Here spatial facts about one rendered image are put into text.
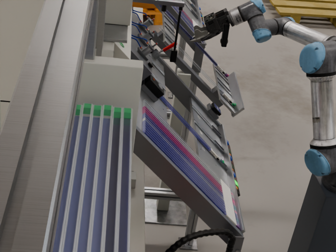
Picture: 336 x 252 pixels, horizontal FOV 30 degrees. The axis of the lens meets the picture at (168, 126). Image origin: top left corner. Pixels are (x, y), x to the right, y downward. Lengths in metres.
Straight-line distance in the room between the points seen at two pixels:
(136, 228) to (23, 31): 0.87
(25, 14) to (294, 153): 2.56
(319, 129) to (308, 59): 0.28
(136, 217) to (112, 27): 0.79
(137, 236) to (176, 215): 1.07
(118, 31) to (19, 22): 0.27
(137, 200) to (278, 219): 1.23
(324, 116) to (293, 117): 1.78
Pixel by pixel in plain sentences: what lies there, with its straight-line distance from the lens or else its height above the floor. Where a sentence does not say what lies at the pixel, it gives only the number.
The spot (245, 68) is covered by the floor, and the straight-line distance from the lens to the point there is 4.85.
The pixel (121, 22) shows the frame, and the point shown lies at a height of 1.40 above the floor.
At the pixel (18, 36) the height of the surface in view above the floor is 1.37.
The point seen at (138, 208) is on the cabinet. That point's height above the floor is 0.62.
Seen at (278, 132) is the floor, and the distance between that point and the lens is 4.13.
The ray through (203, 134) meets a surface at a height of 0.81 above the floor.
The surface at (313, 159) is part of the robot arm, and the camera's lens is 2.59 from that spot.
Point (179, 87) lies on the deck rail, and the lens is 2.56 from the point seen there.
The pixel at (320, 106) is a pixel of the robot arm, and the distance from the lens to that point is 2.56.
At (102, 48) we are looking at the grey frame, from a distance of 1.68.
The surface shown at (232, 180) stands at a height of 0.73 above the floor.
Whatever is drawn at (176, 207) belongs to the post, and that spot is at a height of 0.01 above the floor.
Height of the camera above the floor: 2.12
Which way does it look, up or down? 32 degrees down
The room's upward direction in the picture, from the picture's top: 9 degrees clockwise
